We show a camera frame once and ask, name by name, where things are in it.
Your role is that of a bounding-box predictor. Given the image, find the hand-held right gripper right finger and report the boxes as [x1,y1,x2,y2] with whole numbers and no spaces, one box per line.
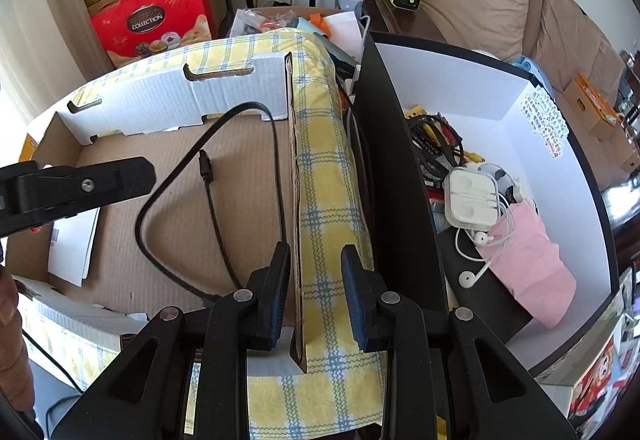
[340,244,581,440]

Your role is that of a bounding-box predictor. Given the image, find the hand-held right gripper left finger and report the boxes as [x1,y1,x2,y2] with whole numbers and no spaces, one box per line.
[50,241,292,440]

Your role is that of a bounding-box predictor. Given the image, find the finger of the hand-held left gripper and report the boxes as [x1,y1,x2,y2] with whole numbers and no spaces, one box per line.
[0,157,156,238]

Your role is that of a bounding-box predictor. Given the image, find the cardboard tray box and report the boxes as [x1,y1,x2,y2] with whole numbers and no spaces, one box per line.
[12,51,308,376]

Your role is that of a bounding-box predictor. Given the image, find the black cable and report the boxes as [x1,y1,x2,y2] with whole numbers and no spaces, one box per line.
[135,102,288,301]

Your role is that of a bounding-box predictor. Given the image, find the black box with white interior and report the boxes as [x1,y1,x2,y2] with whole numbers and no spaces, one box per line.
[357,32,621,378]

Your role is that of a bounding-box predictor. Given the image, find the person's left hand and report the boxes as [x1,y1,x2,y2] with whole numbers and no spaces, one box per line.
[0,265,32,413]

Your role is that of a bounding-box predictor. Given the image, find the white papers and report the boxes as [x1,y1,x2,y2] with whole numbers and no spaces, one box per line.
[47,207,101,288]

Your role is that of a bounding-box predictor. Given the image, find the yellow plaid tablecloth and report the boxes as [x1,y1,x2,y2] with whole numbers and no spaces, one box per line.
[20,27,388,440]

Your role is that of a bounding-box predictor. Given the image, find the white earphones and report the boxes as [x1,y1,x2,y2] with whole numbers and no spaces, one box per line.
[455,200,518,290]

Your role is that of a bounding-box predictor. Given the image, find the white curtain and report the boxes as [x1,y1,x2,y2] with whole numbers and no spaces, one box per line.
[0,0,101,161]

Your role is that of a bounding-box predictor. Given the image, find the white earphone case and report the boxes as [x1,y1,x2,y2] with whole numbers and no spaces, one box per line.
[444,166,501,228]

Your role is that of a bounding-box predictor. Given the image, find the pink pouch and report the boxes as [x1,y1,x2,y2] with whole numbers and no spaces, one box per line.
[475,200,577,328]

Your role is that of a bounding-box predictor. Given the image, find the large red gift box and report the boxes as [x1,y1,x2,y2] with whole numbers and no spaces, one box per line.
[90,0,218,68]

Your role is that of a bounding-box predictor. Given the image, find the clear plastic bag with items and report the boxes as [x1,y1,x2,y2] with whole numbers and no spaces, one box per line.
[227,5,368,63]

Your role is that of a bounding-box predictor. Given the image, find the colourful printed box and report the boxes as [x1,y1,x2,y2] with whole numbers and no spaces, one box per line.
[567,330,631,421]

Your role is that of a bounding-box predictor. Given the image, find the light blue plastic item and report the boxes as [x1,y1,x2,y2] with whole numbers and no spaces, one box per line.
[510,55,543,81]

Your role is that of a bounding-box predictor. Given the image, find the orange cardboard box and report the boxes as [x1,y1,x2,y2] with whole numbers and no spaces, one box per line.
[565,72,618,140]

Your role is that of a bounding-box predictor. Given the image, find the tangle of black cables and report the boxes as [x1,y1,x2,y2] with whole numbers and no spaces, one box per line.
[405,107,486,171]

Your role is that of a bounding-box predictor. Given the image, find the white charging cable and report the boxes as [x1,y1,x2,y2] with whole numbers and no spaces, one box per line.
[350,15,373,91]

